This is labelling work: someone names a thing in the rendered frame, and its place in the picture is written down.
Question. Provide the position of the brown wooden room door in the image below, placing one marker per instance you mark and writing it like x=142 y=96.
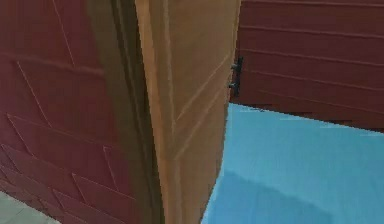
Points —
x=190 y=100

